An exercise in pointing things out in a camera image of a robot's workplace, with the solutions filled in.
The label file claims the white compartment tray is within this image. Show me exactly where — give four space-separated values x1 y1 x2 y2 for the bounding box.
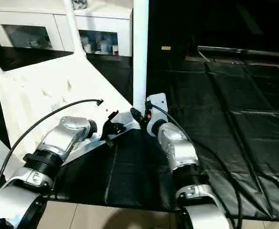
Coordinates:
0 52 146 168

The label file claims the black work mat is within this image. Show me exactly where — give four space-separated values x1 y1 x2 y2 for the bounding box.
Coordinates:
0 45 279 222

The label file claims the long black bar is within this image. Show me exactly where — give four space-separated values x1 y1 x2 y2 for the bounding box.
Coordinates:
197 45 279 61

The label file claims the silver crumpled object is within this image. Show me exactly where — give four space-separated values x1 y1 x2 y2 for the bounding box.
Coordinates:
72 0 89 10

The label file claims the white glass-door cabinet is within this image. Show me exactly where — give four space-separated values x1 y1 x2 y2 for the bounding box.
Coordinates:
0 0 134 57

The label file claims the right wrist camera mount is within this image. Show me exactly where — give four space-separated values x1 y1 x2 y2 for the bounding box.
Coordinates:
145 93 168 125

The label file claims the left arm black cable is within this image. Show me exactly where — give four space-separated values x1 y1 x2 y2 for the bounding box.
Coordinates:
0 98 105 194

